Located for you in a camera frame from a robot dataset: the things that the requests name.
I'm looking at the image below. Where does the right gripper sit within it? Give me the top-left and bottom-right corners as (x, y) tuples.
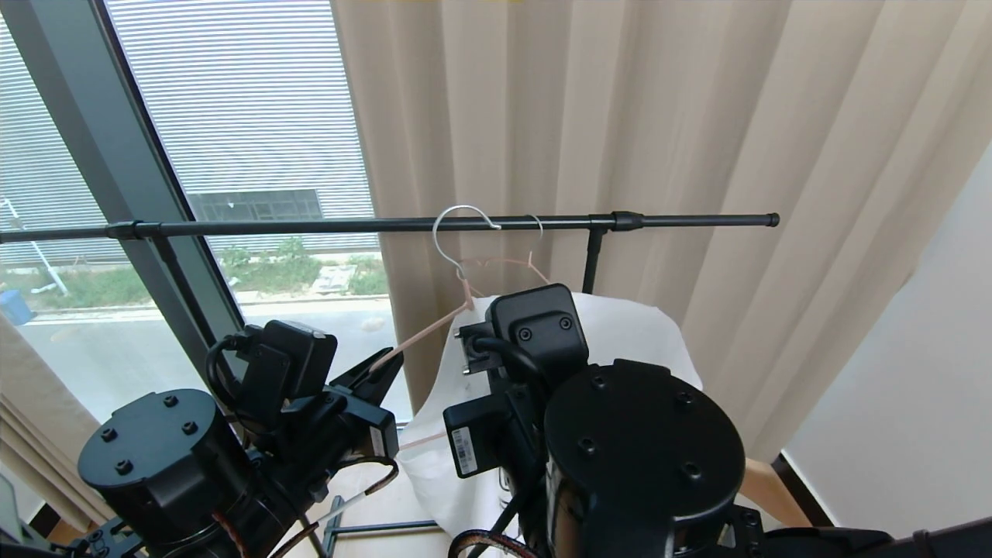
(443, 384), (555, 497)

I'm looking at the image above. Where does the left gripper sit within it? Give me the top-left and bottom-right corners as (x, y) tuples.
(283, 387), (400, 505)

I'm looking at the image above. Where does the pink clothes hanger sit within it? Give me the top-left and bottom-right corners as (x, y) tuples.
(457, 215), (551, 286)
(370, 205), (502, 452)

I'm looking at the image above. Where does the white printed t-shirt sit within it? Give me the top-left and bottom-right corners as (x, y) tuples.
(398, 291), (704, 543)

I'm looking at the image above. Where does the black clothes rack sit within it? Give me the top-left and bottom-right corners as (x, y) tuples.
(0, 211), (780, 558)

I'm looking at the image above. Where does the beige curtain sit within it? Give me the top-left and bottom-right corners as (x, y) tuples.
(0, 310), (117, 536)
(332, 0), (992, 466)

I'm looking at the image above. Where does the window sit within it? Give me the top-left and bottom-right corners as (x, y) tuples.
(0, 0), (412, 423)

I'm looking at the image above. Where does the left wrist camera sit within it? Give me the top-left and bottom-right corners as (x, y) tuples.
(232, 320), (339, 431)

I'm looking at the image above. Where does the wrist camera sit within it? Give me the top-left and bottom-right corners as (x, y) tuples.
(232, 320), (339, 431)
(456, 284), (590, 388)

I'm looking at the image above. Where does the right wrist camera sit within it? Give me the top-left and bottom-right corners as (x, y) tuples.
(456, 284), (590, 388)

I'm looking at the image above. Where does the black cable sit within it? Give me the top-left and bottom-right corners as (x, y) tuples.
(205, 333), (253, 415)

